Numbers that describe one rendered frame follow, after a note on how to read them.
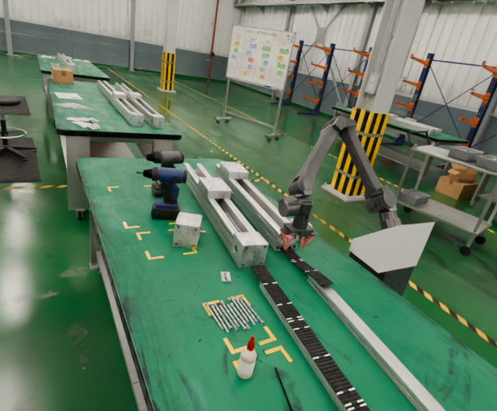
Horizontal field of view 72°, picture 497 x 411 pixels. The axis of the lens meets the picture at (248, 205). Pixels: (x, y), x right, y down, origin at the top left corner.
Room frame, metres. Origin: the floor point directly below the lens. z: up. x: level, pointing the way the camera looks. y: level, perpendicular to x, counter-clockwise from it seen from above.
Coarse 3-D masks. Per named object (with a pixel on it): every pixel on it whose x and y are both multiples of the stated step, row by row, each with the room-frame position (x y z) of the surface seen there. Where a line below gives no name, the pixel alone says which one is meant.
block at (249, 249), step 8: (240, 232) 1.12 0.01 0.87; (248, 232) 1.13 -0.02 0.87; (256, 232) 1.14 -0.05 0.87; (240, 240) 1.07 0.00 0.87; (248, 240) 1.08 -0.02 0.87; (256, 240) 1.09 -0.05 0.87; (264, 240) 1.10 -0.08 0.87; (232, 248) 1.11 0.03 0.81; (240, 248) 1.05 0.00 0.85; (248, 248) 1.04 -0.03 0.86; (256, 248) 1.06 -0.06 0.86; (264, 248) 1.07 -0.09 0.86; (232, 256) 1.10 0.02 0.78; (240, 256) 1.04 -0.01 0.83; (248, 256) 1.05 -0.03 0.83; (256, 256) 1.06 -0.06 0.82; (264, 256) 1.08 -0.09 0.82; (240, 264) 1.03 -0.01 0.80; (248, 264) 1.05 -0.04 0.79; (256, 264) 1.06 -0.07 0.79
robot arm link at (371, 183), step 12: (348, 120) 1.54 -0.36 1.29; (348, 132) 1.51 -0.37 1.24; (348, 144) 1.51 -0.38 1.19; (360, 144) 1.51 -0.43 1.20; (360, 156) 1.47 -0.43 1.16; (360, 168) 1.46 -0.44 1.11; (372, 168) 1.47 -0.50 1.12; (372, 180) 1.42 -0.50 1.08; (372, 192) 1.41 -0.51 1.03; (384, 192) 1.38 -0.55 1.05; (384, 204) 1.35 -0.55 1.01; (396, 204) 1.37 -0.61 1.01
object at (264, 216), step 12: (228, 180) 1.75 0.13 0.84; (240, 180) 1.76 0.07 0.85; (240, 192) 1.56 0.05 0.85; (252, 192) 1.61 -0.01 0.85; (240, 204) 1.54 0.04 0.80; (252, 204) 1.43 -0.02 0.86; (264, 204) 1.48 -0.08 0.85; (252, 216) 1.41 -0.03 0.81; (264, 216) 1.32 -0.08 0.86; (276, 216) 1.37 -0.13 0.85; (264, 228) 1.30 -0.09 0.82; (276, 228) 1.23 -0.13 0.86; (276, 240) 1.21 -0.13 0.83
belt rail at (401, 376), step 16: (320, 288) 0.97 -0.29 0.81; (336, 304) 0.89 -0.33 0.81; (352, 320) 0.83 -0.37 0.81; (368, 336) 0.77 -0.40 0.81; (368, 352) 0.74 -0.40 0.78; (384, 352) 0.72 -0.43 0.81; (384, 368) 0.69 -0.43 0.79; (400, 368) 0.68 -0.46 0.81; (400, 384) 0.64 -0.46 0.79; (416, 384) 0.64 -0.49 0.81; (416, 400) 0.60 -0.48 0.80; (432, 400) 0.60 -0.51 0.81
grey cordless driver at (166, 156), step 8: (152, 152) 1.51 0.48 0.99; (160, 152) 1.52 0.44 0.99; (168, 152) 1.54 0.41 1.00; (176, 152) 1.56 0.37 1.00; (152, 160) 1.49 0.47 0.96; (160, 160) 1.51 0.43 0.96; (168, 160) 1.52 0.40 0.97; (176, 160) 1.54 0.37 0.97; (152, 184) 1.54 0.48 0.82; (160, 184) 1.51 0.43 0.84; (160, 192) 1.50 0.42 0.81
